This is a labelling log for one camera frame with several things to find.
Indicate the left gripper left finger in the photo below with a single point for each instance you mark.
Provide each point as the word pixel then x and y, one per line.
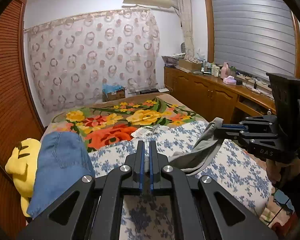
pixel 129 177

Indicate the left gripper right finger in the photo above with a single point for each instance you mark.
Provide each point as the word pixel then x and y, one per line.
pixel 164 178

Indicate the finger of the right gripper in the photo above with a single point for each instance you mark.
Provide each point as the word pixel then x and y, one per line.
pixel 234 126
pixel 227 133

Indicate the grey-green pants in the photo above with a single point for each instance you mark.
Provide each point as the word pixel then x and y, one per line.
pixel 203 152

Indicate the right hand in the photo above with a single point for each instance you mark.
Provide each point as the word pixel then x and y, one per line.
pixel 277 171

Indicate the blue floral white quilt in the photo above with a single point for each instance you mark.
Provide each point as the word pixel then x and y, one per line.
pixel 148 217

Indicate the long wooden sideboard cabinet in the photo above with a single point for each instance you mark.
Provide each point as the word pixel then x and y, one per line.
pixel 209 97

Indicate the pink tissue pack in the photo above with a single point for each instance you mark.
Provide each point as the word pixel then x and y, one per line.
pixel 230 80

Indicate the pink bottle on sideboard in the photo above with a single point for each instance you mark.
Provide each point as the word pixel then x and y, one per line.
pixel 224 70

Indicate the colourful floral blanket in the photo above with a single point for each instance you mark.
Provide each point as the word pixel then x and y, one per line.
pixel 103 124

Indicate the folded blue denim jeans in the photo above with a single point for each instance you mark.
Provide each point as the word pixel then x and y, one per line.
pixel 62 160

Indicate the cardboard box on sideboard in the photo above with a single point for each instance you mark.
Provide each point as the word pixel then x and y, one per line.
pixel 191 66

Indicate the cardboard box with blue cloth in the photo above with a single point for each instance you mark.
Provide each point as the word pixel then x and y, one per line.
pixel 112 92

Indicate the grey window roller blind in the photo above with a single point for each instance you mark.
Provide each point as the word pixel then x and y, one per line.
pixel 254 36

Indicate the yellow plush toy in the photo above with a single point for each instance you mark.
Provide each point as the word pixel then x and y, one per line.
pixel 22 165

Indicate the patterned pink circle curtain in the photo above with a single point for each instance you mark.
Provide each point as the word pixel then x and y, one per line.
pixel 74 59

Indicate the tied beige curtain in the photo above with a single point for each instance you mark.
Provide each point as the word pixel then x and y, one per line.
pixel 185 12

